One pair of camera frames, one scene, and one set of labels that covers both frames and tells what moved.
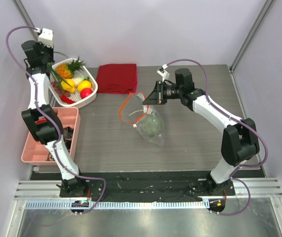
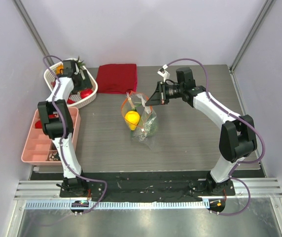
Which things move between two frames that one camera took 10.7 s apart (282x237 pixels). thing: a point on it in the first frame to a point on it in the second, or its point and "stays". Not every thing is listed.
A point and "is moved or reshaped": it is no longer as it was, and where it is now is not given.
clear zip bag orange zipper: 147,121 is moved or reshaped
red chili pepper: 66,99 stays
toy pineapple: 66,70 stays
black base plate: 144,186 stays
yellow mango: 68,85 is moved or reshaped
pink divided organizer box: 35,152 stays
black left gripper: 51,50 to 86,84
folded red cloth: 119,78 stays
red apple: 85,92 stays
